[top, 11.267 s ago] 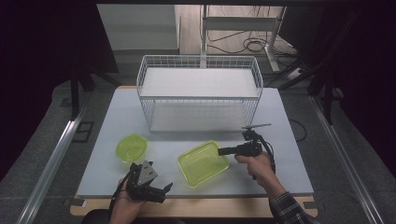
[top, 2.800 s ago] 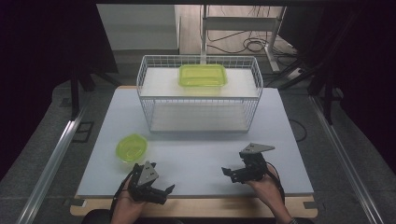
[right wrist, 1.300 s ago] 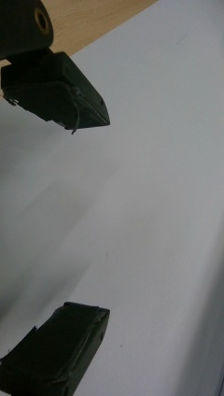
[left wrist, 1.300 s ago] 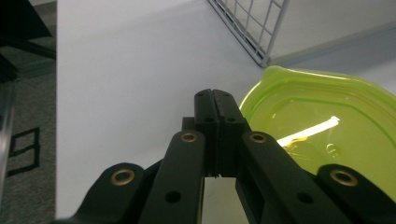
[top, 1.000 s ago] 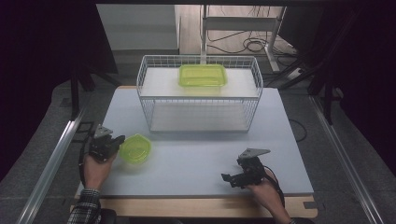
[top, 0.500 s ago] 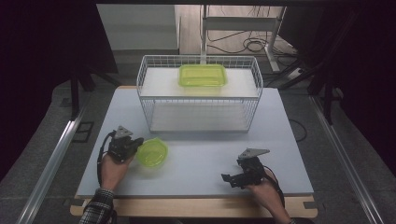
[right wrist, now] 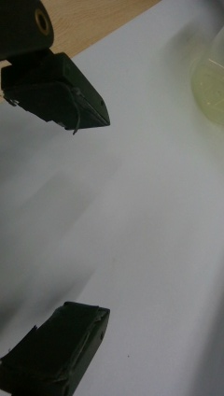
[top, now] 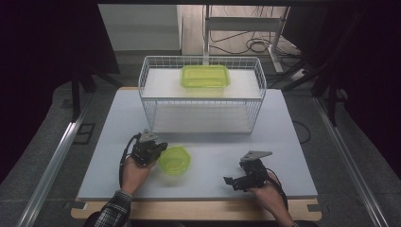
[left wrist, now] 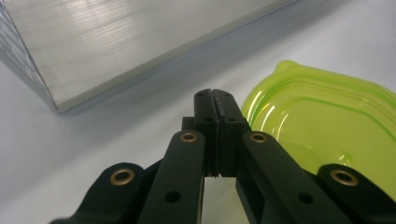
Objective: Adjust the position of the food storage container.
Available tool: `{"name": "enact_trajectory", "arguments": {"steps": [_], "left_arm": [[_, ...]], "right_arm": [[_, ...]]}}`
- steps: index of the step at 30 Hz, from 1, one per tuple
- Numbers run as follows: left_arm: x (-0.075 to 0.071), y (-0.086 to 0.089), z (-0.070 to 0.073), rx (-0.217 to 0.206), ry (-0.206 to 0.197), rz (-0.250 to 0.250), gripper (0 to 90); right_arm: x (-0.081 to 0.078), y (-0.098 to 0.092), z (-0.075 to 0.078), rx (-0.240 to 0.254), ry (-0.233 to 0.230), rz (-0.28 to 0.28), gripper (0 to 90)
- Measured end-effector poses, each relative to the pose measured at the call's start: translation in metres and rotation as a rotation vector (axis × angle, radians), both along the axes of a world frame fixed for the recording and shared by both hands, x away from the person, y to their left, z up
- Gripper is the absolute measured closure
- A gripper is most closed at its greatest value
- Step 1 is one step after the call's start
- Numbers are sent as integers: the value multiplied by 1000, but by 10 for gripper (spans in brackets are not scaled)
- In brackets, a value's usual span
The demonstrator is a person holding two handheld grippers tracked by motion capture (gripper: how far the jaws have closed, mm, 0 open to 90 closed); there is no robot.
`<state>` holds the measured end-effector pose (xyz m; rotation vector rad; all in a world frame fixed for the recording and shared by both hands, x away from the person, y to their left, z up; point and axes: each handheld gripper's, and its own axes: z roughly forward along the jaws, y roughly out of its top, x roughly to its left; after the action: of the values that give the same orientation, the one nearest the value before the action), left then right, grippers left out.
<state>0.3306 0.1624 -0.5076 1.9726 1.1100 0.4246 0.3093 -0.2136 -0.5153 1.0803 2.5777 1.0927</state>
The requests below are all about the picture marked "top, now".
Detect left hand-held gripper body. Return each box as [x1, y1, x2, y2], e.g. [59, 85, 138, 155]
[131, 128, 162, 167]

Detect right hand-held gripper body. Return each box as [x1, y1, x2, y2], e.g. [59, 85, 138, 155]
[235, 150, 273, 192]

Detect green round plastic container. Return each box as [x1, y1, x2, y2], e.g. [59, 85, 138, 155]
[157, 145, 193, 177]

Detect white wire shelf rack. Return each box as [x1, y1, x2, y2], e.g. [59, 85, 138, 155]
[137, 55, 268, 136]

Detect green rectangular plastic container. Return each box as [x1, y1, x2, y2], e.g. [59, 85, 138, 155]
[180, 64, 232, 97]

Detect person's left hand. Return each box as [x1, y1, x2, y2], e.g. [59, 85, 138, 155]
[120, 155, 159, 195]

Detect person's right hand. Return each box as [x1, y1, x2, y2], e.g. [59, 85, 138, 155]
[249, 173, 289, 219]

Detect black metal stand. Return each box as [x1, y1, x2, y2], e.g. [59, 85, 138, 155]
[69, 62, 125, 123]
[279, 56, 349, 128]

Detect white cabinet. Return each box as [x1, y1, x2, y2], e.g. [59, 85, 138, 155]
[97, 3, 184, 59]

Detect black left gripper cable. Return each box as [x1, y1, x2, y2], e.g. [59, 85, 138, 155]
[118, 132, 142, 189]

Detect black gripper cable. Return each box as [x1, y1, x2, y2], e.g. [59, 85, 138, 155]
[266, 167, 289, 210]
[118, 132, 142, 189]

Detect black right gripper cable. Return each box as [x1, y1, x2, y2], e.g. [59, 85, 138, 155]
[266, 167, 289, 210]

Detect thin black floor cable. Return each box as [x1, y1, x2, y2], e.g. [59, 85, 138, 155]
[291, 120, 312, 146]

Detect black square floor frame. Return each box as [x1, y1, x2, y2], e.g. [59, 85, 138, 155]
[72, 122, 96, 146]

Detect aluminium rail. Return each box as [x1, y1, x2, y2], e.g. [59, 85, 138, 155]
[15, 94, 93, 227]
[312, 96, 392, 227]

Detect black cables on floor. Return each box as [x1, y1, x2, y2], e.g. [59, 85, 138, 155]
[209, 5, 305, 61]

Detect white metal desk frame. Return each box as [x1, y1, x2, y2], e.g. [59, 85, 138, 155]
[202, 4, 291, 74]

